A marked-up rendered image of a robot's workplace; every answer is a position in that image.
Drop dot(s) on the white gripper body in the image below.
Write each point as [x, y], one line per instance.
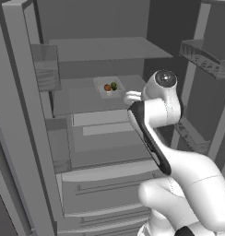
[131, 97]

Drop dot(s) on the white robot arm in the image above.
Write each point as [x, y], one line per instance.
[166, 104]

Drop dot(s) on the green squash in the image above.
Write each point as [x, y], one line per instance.
[114, 86]

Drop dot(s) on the brown chicken drumstick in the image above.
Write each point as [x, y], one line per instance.
[107, 87]

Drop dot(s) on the clear tupperware container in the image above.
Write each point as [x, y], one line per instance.
[100, 91]

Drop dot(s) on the clear door bin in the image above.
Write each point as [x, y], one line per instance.
[59, 147]
[206, 60]
[191, 136]
[46, 70]

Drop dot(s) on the grey fridge door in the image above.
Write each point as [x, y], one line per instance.
[16, 116]
[215, 101]

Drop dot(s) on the pale crisper drawer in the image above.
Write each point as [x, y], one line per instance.
[99, 118]
[108, 129]

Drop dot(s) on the grey fridge shelf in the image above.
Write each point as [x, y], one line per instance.
[77, 98]
[108, 49]

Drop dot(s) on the grey fridge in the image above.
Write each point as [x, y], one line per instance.
[96, 24]

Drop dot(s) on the grey freezer drawer front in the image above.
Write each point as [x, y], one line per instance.
[99, 199]
[105, 230]

